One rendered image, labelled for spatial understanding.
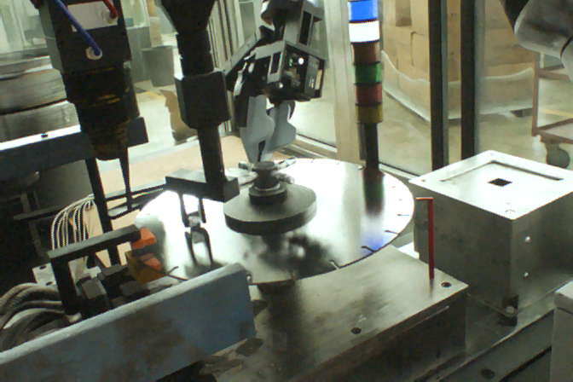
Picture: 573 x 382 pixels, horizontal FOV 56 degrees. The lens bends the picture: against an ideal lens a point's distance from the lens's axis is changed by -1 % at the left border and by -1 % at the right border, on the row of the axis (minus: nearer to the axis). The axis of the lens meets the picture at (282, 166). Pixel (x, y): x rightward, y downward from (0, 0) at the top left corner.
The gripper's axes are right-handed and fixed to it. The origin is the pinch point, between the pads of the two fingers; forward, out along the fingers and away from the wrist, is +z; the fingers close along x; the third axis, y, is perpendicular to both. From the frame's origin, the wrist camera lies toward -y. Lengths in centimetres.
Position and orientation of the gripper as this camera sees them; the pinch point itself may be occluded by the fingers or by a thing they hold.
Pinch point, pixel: (254, 159)
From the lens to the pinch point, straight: 71.1
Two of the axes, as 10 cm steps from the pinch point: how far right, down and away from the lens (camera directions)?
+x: 7.6, 2.0, 6.1
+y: 6.3, 0.0, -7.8
